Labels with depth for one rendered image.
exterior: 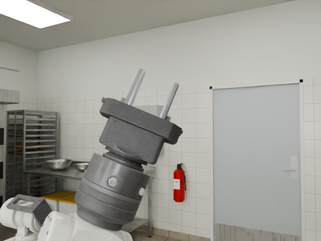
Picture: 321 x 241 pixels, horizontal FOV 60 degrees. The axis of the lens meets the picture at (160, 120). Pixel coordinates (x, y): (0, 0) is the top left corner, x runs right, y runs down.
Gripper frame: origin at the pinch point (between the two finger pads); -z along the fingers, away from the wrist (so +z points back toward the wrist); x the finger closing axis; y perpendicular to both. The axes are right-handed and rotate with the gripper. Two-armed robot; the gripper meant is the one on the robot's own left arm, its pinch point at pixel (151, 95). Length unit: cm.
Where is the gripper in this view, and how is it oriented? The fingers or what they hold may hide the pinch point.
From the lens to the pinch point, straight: 42.0
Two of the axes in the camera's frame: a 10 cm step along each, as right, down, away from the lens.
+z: -3.7, 9.1, -1.8
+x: -9.3, -3.8, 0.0
